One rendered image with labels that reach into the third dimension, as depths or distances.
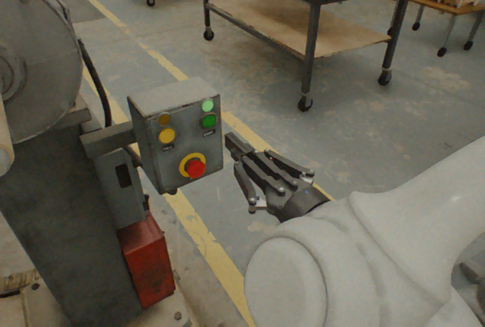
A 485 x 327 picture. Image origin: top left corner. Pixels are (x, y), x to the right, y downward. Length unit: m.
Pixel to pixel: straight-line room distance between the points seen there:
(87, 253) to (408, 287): 0.88
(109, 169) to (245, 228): 1.09
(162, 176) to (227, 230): 1.18
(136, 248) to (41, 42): 0.67
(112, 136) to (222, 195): 1.35
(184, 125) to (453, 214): 0.51
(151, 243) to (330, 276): 0.88
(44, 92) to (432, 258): 0.53
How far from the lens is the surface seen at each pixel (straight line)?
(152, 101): 0.68
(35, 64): 0.57
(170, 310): 1.32
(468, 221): 0.29
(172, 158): 0.70
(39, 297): 1.50
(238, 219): 1.91
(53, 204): 0.91
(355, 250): 0.25
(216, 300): 1.65
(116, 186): 0.96
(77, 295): 1.16
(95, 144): 0.75
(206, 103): 0.67
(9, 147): 0.38
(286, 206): 0.49
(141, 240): 1.09
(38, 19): 0.56
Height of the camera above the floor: 1.45
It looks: 37 degrees down
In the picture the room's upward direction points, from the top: straight up
